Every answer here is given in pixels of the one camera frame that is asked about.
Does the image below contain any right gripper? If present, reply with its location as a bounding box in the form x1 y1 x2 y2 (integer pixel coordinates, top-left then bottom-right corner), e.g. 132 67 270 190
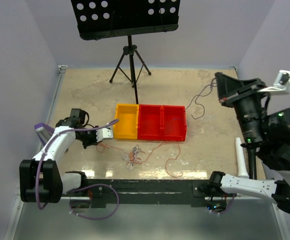
212 71 266 144

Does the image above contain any orange wire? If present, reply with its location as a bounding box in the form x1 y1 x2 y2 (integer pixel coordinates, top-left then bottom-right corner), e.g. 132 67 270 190
95 141 184 179

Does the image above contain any purple wire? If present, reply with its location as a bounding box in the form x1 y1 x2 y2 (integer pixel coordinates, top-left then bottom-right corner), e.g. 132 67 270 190
172 78 220 125

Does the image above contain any yellow plastic bin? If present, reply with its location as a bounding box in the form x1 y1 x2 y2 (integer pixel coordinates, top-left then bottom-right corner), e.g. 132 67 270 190
113 103 139 140

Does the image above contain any white wire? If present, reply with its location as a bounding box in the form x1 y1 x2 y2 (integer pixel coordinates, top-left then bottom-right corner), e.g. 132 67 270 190
119 147 147 173

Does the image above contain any red plastic bin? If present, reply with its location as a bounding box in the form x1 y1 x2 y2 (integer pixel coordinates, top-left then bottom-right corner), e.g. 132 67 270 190
162 105 187 142
137 104 163 141

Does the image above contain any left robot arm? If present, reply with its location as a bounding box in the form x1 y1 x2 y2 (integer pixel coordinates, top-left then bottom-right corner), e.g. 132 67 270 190
19 108 99 209

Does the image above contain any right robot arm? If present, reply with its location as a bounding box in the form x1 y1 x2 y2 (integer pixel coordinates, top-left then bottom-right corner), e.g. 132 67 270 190
207 70 290 214

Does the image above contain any black microphone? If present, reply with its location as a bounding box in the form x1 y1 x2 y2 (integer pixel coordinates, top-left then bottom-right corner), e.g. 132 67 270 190
247 148 257 180

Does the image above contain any white microphone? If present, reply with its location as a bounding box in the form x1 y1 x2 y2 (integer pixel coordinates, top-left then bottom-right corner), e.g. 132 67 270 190
235 137 249 179

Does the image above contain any black music stand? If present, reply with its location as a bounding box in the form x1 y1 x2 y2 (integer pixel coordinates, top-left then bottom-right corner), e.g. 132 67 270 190
71 0 180 100

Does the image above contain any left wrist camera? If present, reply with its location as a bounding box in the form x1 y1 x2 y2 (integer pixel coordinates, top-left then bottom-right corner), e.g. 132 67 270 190
96 127 114 142

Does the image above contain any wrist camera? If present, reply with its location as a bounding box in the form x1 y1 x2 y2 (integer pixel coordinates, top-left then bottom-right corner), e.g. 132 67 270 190
258 70 290 96
96 127 114 142

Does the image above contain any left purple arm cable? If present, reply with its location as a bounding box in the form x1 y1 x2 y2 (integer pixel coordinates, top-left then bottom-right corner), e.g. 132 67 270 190
36 118 120 220

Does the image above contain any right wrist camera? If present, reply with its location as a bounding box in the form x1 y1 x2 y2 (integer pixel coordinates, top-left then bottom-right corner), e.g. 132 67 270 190
258 70 290 96

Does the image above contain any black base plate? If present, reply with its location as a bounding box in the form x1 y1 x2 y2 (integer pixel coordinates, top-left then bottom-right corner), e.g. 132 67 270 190
59 178 238 210

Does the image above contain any aluminium front rail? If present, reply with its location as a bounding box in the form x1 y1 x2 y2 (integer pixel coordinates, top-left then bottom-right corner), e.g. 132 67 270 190
16 177 281 201

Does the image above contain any aluminium rail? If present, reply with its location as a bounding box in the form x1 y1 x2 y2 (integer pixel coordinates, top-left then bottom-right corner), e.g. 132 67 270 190
16 177 281 201
45 65 68 124

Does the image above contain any aluminium left rail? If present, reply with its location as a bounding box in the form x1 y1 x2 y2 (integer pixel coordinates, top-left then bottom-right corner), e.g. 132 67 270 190
45 65 68 124

